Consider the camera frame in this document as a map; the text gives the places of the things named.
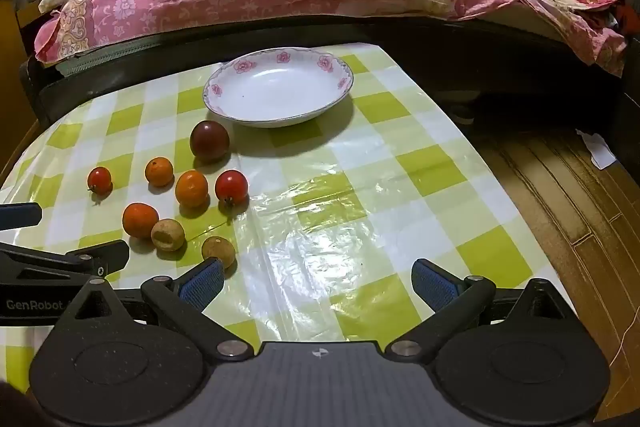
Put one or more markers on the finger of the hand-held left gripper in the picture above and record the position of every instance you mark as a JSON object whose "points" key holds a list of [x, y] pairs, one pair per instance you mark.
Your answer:
{"points": [[95, 257], [20, 214]]}

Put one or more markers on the small orange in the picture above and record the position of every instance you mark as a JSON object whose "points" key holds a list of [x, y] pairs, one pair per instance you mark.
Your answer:
{"points": [[140, 219], [191, 188], [159, 171]]}

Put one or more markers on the brown longan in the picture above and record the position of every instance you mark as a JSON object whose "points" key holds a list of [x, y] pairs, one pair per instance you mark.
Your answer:
{"points": [[168, 234], [218, 249]]}

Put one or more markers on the dark nightstand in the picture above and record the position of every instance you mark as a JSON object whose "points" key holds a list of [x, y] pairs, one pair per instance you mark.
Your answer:
{"points": [[631, 107]]}

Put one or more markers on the dark purple tomato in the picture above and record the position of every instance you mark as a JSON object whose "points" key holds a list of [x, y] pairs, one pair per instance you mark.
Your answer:
{"points": [[209, 141]]}

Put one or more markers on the bed with pink quilt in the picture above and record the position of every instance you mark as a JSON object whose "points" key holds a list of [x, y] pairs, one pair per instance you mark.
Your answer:
{"points": [[525, 62]]}

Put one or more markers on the red cherry tomato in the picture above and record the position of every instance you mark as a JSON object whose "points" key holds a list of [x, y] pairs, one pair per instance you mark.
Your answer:
{"points": [[99, 180], [231, 187]]}

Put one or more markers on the green checked tablecloth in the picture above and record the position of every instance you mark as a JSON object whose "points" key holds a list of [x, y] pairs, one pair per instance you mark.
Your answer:
{"points": [[350, 187]]}

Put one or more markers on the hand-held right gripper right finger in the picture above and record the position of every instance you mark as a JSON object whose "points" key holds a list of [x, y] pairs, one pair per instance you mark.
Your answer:
{"points": [[434, 283]]}

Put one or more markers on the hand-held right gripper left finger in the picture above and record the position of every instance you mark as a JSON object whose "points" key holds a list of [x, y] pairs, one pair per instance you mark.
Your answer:
{"points": [[202, 283]]}

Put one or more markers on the grey mattress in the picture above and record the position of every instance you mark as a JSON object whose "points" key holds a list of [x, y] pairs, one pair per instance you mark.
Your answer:
{"points": [[100, 57]]}

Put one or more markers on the white paper scrap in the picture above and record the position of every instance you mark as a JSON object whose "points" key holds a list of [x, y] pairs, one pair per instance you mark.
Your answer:
{"points": [[595, 148]]}

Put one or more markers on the white floral-rimmed plate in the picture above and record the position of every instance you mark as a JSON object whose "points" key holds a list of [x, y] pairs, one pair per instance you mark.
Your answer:
{"points": [[280, 92]]}

